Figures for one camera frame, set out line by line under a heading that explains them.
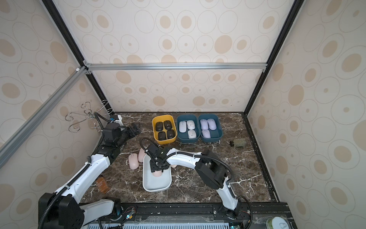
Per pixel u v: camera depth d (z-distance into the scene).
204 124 1.09
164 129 1.09
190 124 1.09
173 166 0.89
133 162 0.90
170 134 1.03
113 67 0.91
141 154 0.92
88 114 0.75
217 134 1.06
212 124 1.09
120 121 0.71
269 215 0.74
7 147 0.51
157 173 0.85
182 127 1.08
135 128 0.73
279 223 0.66
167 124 1.09
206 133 1.03
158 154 0.67
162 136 1.02
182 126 1.09
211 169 0.51
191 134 1.03
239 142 0.98
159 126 1.08
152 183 0.84
